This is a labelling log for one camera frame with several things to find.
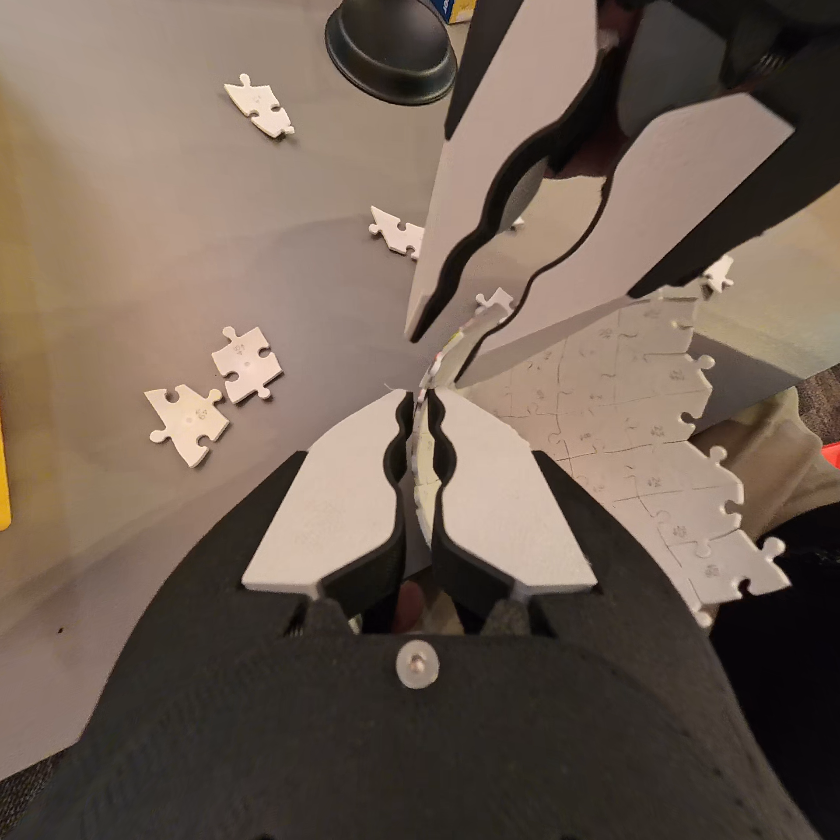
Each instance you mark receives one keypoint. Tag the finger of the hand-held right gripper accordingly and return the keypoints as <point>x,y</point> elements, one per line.
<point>689,184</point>
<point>499,98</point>

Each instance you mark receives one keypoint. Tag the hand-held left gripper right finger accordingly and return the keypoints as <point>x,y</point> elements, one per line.
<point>518,518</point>

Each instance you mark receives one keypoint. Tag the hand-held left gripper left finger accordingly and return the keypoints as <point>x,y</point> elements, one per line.
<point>321,512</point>

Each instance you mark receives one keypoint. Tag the partly built puzzle ball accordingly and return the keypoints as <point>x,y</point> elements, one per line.
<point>623,446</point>

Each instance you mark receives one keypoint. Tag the blue puzzle box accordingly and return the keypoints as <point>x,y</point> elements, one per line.
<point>453,10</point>

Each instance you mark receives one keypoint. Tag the black round ball stand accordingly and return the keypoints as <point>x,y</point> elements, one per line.
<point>390,52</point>

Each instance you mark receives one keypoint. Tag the joined white puzzle pieces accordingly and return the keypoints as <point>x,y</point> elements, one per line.
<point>397,233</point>

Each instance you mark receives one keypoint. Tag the white loose puzzle piece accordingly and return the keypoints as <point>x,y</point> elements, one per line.
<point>259,108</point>

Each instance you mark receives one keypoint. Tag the person's left hand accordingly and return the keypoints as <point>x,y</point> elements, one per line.
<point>410,607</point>

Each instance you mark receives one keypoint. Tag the orange red object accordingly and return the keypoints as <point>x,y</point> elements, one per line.
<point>832,456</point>

